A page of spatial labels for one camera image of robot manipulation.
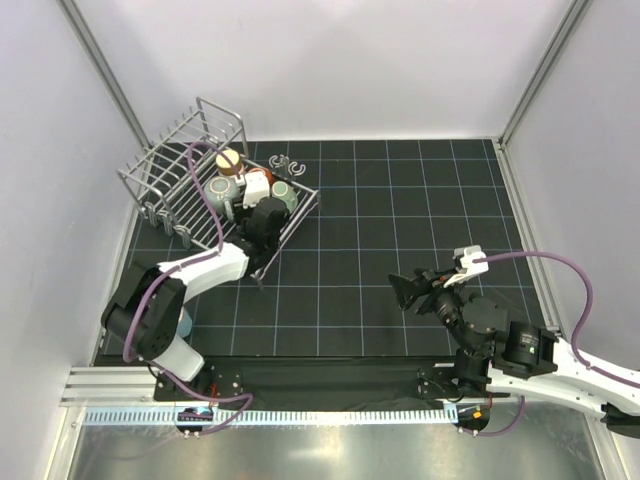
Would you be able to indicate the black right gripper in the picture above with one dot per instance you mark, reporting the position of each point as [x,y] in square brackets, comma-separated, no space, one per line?
[406,290]

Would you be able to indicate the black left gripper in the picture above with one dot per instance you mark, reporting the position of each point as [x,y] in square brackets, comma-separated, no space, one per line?
[242,228]

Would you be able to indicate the mint green mug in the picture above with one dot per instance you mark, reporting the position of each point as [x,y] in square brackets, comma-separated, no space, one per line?
[284,192]

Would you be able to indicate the grey ceramic mug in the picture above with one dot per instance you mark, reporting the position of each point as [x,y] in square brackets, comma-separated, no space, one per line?
[222,192]

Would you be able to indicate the cream cup with cork band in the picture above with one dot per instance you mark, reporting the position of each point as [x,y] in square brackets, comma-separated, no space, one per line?
[229,163]

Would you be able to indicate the light blue cup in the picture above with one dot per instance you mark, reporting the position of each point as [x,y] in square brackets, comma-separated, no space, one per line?
[185,324]

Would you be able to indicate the orange glazed ceramic mug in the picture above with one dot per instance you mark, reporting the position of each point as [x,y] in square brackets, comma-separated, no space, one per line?
[268,175]

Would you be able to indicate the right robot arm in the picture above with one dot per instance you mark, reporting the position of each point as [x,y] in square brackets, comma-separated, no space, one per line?
[497,355]

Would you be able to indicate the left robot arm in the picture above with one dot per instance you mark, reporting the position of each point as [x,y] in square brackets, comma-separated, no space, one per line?
[145,310]

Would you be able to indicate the grey rack hook back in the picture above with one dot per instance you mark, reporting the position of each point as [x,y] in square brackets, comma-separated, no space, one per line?
[284,167]

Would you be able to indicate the grey metal dish rack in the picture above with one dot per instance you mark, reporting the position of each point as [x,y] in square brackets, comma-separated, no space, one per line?
[161,181]

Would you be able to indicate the black grid mat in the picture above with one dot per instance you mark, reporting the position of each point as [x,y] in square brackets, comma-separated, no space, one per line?
[386,206]

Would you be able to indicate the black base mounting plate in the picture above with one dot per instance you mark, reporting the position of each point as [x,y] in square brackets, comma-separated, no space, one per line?
[332,384]

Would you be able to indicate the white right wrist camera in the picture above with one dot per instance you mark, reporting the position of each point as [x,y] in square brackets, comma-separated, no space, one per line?
[470,262]

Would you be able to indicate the white slotted cable duct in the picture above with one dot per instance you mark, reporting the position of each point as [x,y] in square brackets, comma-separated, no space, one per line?
[183,416]

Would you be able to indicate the aluminium frame post left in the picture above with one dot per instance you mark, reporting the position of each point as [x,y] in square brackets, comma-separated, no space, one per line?
[89,43]

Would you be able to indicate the aluminium frame post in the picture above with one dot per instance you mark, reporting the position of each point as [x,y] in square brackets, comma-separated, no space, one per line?
[89,43]
[570,21]

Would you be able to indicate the aluminium frame post right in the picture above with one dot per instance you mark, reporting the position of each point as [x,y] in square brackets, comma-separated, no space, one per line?
[570,21]

